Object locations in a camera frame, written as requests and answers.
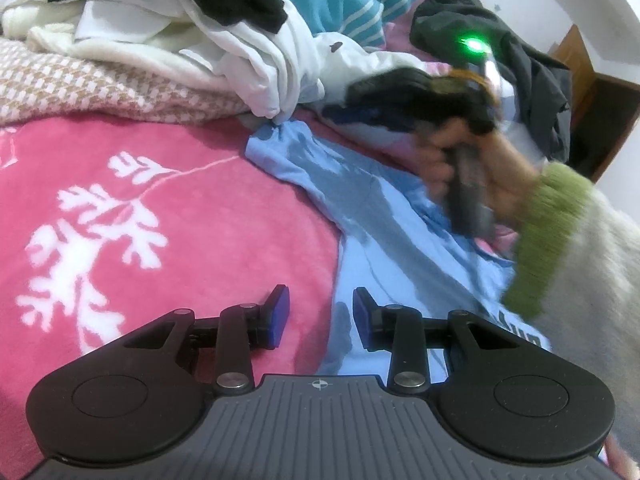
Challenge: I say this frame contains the pink patchwork quilt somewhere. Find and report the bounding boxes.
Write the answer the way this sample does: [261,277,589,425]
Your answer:
[295,5,576,171]

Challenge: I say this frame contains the light blue shirt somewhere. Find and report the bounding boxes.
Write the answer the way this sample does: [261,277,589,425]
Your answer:
[245,122,553,376]

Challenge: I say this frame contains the person's right hand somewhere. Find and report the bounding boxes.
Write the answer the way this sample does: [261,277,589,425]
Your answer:
[413,118,544,222]

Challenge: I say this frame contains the pink floral blanket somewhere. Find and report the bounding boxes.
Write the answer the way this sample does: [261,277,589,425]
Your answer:
[0,110,351,480]

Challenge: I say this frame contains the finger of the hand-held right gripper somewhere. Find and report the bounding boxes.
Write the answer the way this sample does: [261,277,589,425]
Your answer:
[319,103,417,134]

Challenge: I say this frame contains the dark grey garment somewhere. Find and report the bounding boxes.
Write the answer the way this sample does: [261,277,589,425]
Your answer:
[410,0,572,161]

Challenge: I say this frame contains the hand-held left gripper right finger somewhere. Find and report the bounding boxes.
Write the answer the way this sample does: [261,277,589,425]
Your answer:
[352,286,519,396]

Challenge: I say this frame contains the pink checked cloth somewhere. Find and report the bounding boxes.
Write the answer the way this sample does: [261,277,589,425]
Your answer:
[0,37,251,128]

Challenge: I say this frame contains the wooden door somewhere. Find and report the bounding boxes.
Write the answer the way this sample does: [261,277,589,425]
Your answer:
[547,25,640,181]

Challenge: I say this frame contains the white garment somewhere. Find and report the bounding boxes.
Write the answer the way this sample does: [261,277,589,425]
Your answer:
[0,0,326,123]

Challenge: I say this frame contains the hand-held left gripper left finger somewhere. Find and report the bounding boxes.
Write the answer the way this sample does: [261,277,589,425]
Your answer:
[121,284,292,396]

